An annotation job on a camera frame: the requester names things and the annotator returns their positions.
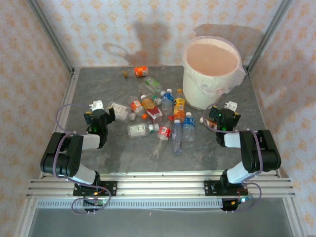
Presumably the white cap bottle red label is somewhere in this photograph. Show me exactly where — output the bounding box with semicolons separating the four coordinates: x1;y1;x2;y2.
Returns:
198;117;218;131

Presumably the white plastic bin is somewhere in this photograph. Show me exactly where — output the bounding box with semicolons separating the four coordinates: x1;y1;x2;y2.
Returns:
182;36;242;111

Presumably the blue label water bottle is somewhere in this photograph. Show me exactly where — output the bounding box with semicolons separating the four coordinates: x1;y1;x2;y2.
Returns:
160;88;175;117
182;112;197;143

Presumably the clear bottle white green label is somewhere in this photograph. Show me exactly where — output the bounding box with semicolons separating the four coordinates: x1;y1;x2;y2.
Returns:
126;122;160;139

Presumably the orange juice bottle yellow label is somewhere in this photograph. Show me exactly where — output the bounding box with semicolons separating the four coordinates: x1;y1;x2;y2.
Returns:
172;88;186;123

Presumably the amber tea bottle red label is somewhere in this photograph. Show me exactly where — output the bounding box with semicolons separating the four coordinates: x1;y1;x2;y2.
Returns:
140;94;164;124

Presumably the clear bottle purple label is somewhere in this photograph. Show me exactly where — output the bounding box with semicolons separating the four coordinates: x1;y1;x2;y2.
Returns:
171;119;185;156

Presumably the clear bottle white cap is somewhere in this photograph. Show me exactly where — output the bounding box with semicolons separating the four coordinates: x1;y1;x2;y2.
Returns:
138;83;163;105

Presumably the red label cola bottle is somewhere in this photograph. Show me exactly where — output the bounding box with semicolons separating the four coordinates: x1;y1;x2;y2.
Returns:
150;115;174;159

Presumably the orange label bottle brown cap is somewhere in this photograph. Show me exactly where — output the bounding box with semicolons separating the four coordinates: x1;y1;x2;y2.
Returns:
123;66;149;79

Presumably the white plastic bucket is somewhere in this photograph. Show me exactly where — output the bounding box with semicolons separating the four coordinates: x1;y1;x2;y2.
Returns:
182;35;247;96

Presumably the black controller board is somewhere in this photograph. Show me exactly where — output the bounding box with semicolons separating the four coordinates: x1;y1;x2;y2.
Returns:
221;195;252;213
82;195;107;213

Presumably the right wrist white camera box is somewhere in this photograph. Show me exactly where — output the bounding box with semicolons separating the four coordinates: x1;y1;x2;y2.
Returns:
224;100;238;111

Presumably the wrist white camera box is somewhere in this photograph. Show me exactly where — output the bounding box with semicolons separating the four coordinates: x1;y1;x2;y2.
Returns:
88;99;105;111
224;100;238;111

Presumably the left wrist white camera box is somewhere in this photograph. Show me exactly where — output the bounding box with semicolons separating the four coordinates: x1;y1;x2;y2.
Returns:
88;99;105;111

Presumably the aluminium table side rail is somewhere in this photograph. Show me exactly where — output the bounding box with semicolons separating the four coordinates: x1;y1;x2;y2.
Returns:
40;68;80;179
246;70;281;178

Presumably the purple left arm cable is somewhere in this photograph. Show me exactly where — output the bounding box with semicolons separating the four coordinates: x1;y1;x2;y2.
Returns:
53;103;112;215

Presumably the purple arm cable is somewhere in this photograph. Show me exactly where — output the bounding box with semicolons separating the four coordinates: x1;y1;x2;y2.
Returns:
202;103;263;213
53;103;112;215

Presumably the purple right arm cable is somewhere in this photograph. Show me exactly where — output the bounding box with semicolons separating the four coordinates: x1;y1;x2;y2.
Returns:
202;103;263;213

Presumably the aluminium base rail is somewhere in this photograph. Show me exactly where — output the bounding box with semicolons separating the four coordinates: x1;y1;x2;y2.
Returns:
26;172;296;198

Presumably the aluminium frame post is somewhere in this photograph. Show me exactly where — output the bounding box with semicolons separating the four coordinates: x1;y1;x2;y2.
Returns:
246;0;294;73
26;0;75;73

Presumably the slotted grey cable duct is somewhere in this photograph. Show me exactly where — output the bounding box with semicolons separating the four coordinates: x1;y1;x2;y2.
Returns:
36;199;224;210

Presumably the aluminium frame leg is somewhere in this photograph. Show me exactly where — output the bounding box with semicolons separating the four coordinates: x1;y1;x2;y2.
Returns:
13;197;38;237
282;197;311;237

